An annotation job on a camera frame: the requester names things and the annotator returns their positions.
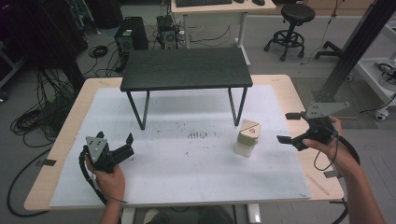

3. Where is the black keyboard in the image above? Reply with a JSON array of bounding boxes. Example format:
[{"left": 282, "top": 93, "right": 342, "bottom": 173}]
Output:
[{"left": 175, "top": 0, "right": 233, "bottom": 8}]

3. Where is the person's right hand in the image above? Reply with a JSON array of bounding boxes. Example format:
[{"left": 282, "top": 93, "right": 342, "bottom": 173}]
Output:
[{"left": 302, "top": 115, "right": 362, "bottom": 178}]

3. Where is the white desk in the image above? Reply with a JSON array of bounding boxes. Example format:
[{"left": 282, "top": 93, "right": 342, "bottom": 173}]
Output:
[{"left": 170, "top": 0, "right": 277, "bottom": 67}]

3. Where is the black metal post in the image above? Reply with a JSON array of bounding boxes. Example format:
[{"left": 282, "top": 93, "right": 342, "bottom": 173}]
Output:
[{"left": 312, "top": 0, "right": 396, "bottom": 105}]

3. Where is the right gripper thick black cable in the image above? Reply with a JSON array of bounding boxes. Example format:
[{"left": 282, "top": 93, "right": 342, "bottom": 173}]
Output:
[{"left": 331, "top": 135, "right": 361, "bottom": 224}]

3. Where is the coiled black cable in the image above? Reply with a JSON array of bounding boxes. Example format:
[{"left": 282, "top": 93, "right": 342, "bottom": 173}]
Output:
[{"left": 88, "top": 45, "right": 108, "bottom": 59}]

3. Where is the beige and green container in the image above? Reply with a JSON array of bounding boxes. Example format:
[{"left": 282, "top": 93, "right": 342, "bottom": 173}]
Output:
[{"left": 233, "top": 119, "right": 262, "bottom": 159}]

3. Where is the grey metal frame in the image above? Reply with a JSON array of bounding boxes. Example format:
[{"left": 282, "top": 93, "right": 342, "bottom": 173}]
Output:
[{"left": 0, "top": 41, "right": 28, "bottom": 103}]

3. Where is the person's left hand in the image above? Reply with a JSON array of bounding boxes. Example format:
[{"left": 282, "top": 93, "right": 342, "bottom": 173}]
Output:
[{"left": 84, "top": 155, "right": 126, "bottom": 205}]

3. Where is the small black shelf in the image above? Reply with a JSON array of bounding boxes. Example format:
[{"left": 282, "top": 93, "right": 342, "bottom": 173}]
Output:
[{"left": 120, "top": 47, "right": 254, "bottom": 131}]

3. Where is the white table mat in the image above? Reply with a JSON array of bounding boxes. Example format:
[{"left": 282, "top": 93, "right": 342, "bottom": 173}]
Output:
[{"left": 49, "top": 84, "right": 312, "bottom": 209}]

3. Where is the open computer case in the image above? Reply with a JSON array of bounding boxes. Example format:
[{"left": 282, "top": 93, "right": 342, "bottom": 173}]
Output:
[{"left": 155, "top": 14, "right": 179, "bottom": 50}]

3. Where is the grey tape piece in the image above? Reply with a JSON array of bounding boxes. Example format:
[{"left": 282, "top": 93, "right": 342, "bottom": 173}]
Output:
[{"left": 323, "top": 170, "right": 344, "bottom": 179}]

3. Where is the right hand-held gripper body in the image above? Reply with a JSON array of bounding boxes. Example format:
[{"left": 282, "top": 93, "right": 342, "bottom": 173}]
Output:
[{"left": 291, "top": 101, "right": 351, "bottom": 152}]

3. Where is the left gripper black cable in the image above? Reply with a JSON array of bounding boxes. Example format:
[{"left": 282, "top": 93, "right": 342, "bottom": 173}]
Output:
[{"left": 78, "top": 145, "right": 108, "bottom": 205}]

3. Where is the tangle of black floor cables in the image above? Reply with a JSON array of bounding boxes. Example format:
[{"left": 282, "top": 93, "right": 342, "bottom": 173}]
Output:
[{"left": 8, "top": 68, "right": 82, "bottom": 149}]

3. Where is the white cart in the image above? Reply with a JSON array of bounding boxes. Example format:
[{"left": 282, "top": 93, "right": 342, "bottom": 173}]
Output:
[{"left": 354, "top": 21, "right": 396, "bottom": 122}]

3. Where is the black round stool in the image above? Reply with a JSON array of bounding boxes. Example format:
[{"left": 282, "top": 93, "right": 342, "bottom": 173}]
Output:
[{"left": 263, "top": 3, "right": 316, "bottom": 63}]

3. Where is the thin black cable loop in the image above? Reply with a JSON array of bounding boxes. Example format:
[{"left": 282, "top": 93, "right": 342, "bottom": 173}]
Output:
[{"left": 313, "top": 133, "right": 340, "bottom": 173}]

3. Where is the black cable under desk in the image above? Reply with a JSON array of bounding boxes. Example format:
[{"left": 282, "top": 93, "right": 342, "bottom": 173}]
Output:
[{"left": 189, "top": 24, "right": 233, "bottom": 45}]

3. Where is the long black floor cable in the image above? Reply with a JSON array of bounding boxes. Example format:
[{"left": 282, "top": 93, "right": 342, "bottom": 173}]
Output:
[{"left": 6, "top": 148, "right": 52, "bottom": 218}]

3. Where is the black computer tower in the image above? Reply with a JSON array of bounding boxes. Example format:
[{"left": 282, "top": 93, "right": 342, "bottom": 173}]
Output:
[{"left": 113, "top": 16, "right": 149, "bottom": 57}]

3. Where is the light wooden table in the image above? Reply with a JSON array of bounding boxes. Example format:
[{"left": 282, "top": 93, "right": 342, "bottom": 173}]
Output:
[{"left": 23, "top": 74, "right": 345, "bottom": 224}]

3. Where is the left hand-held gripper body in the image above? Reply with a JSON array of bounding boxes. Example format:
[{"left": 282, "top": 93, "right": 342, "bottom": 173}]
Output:
[{"left": 81, "top": 135, "right": 135, "bottom": 175}]

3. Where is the grey floor mat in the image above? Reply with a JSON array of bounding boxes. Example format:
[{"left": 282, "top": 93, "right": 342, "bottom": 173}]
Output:
[{"left": 292, "top": 77, "right": 379, "bottom": 131}]

